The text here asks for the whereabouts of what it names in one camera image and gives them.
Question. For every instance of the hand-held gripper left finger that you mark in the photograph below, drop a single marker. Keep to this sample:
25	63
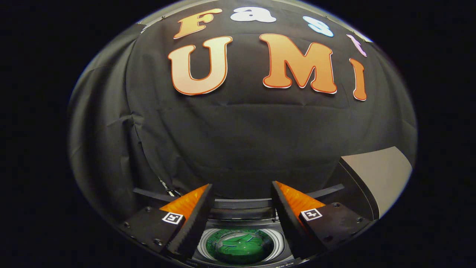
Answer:
197	223

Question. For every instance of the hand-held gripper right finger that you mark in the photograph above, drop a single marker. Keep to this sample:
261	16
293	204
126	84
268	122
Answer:
288	223

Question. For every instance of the green polo shirt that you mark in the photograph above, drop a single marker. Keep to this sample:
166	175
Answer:
238	245

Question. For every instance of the grey washing machine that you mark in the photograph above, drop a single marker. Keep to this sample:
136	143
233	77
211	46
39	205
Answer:
241	203

